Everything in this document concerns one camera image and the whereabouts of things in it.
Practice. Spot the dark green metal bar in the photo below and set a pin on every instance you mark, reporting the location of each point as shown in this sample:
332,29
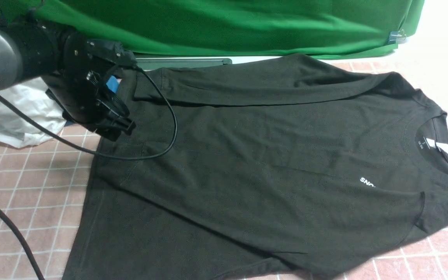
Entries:
149,64

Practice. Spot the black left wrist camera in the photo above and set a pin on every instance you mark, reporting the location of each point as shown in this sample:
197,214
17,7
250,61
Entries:
112,52

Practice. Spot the blue binder clip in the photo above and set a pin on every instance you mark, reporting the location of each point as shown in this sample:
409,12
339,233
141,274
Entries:
396,37

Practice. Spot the dark gray long-sleeve top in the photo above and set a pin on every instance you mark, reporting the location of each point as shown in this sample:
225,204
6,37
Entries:
279,165

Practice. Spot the green backdrop cloth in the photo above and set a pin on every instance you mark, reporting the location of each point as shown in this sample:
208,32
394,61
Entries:
323,29

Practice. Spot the crumpled white garment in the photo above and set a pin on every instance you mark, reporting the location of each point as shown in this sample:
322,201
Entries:
31,99

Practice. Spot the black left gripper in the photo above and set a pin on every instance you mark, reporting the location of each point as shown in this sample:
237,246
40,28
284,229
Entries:
79,87

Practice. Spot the crumpled blue garment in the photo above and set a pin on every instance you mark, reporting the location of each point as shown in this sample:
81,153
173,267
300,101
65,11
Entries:
113,84

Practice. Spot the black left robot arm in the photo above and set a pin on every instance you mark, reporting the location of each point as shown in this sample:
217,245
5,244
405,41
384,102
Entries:
29,49

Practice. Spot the pink checkered tablecloth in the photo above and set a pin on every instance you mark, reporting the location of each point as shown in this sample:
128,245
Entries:
42,190

